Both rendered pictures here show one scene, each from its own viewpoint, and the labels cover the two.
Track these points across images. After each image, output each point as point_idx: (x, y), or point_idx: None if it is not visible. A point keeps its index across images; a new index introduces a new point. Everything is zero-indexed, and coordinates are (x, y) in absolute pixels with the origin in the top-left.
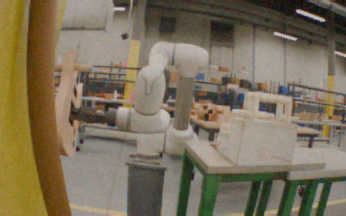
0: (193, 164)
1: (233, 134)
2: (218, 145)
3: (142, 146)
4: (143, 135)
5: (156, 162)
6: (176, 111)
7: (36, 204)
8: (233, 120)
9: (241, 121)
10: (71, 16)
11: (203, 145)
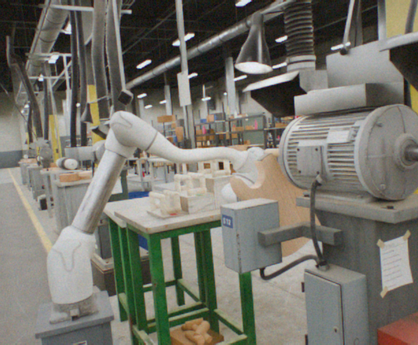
0: (199, 231)
1: (221, 189)
2: (190, 209)
3: (90, 281)
4: (88, 263)
5: (95, 295)
6: (102, 207)
7: None
8: (217, 180)
9: (232, 176)
10: None
11: (169, 220)
